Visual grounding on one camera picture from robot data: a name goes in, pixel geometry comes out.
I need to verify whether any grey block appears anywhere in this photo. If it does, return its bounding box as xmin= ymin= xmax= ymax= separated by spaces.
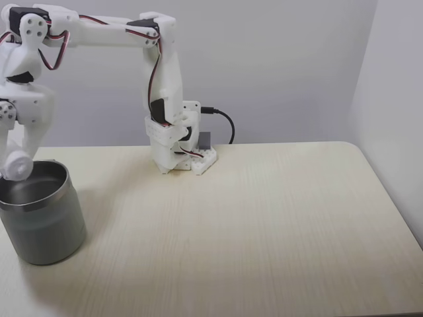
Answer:
xmin=198 ymin=131 xmax=213 ymax=150

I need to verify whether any steel cup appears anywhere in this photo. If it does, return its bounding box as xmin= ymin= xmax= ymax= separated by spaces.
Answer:
xmin=0 ymin=159 xmax=88 ymax=266

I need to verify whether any white gauze dressing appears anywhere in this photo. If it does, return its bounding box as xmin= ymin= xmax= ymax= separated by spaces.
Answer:
xmin=0 ymin=138 xmax=34 ymax=182

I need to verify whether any black power cable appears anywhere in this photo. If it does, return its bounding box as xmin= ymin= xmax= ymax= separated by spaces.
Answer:
xmin=200 ymin=106 xmax=236 ymax=145

